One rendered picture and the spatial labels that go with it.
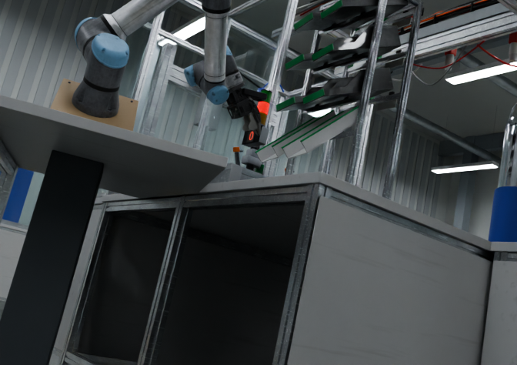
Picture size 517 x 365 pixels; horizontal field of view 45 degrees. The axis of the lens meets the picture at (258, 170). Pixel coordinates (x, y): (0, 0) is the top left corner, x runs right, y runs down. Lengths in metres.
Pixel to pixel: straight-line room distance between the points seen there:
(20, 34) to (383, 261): 9.32
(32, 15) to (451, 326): 9.49
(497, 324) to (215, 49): 1.25
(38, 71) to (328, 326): 9.29
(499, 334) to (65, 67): 9.35
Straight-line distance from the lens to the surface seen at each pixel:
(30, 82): 10.51
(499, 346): 2.06
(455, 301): 2.00
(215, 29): 2.12
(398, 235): 1.80
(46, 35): 10.76
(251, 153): 2.37
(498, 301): 2.08
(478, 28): 3.31
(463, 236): 2.02
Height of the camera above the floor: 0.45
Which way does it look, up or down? 14 degrees up
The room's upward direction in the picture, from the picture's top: 13 degrees clockwise
